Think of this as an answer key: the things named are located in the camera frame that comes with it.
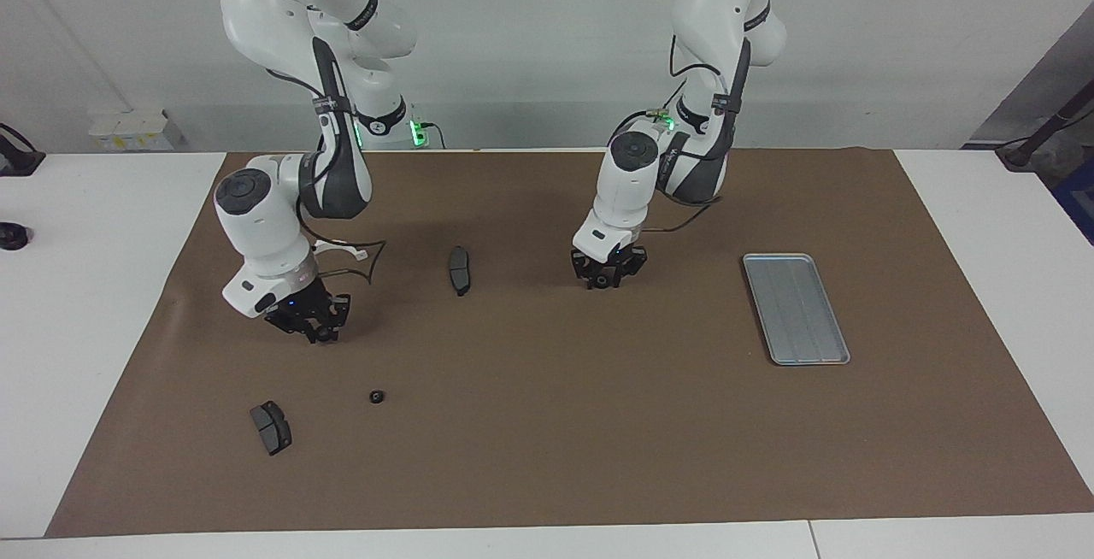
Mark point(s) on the silver metal tray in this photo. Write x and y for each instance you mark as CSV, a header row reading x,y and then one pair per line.
x,y
795,311

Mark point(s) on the black clamp mount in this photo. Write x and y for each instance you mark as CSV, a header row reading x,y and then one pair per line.
x,y
17,159

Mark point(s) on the brown table mat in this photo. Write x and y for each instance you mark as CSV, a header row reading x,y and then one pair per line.
x,y
530,422

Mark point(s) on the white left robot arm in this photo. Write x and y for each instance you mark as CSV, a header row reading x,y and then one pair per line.
x,y
718,3

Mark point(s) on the white wall socket box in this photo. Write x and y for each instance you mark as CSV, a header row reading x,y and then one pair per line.
x,y
128,127

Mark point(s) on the black stand pole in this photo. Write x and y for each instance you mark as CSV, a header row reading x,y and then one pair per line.
x,y
1038,136

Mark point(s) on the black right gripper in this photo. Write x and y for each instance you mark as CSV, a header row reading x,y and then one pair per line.
x,y
303,307

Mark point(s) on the single grey brake pad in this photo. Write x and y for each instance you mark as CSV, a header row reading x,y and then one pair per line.
x,y
460,273

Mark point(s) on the black round knob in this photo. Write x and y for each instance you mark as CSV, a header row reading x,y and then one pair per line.
x,y
12,237

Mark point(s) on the blue crate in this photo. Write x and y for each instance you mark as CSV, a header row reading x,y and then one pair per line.
x,y
1079,200

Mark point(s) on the stacked grey brake pads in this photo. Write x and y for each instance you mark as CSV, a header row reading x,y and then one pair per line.
x,y
272,429

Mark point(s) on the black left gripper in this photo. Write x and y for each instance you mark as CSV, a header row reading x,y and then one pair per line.
x,y
611,264

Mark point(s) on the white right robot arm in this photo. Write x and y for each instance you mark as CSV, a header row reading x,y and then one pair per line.
x,y
265,3

